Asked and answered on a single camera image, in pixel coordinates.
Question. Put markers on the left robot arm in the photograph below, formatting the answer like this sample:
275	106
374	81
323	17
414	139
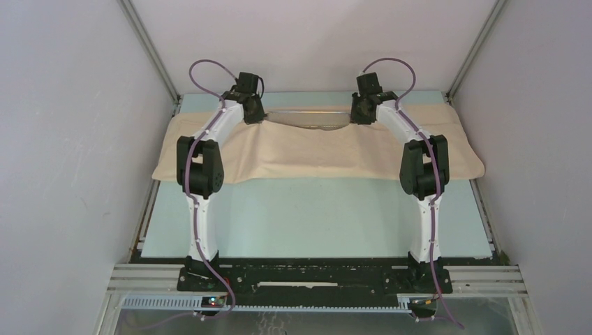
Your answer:
200	169

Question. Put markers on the beige cloth wrap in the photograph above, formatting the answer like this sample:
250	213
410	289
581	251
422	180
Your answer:
272	150

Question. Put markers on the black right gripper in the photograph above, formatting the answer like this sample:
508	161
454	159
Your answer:
355	117

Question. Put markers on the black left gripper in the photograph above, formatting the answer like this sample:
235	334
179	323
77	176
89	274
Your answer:
260	116

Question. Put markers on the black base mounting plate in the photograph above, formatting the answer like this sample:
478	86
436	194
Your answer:
314	275

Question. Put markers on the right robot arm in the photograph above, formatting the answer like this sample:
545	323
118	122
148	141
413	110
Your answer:
424	170

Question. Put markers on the aluminium frame rail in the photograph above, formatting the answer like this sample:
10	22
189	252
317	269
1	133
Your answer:
157	287

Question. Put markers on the metal surgical instrument tray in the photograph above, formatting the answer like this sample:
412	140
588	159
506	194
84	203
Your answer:
311	119

